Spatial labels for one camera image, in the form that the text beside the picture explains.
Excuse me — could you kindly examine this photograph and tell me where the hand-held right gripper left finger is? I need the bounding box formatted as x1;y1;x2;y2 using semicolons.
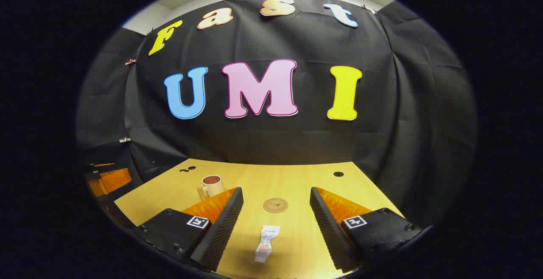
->
132;187;244;272

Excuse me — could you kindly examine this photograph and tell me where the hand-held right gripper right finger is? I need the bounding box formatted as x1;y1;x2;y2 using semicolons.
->
310;187;423;271

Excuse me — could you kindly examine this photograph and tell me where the beige cup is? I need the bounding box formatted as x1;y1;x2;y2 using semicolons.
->
196;175;224;201

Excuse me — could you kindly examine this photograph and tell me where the white toothpaste tube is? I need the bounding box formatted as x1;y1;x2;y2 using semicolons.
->
254;225;280;264

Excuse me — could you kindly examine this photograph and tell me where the round brown coaster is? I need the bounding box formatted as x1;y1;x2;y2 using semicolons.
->
263;198;289;214

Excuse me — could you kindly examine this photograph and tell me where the wooden desktop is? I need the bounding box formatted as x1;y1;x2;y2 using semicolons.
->
114;158;406;279

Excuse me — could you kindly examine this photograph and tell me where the black backdrop cloth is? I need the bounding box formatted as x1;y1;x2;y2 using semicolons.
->
76;0;478;229

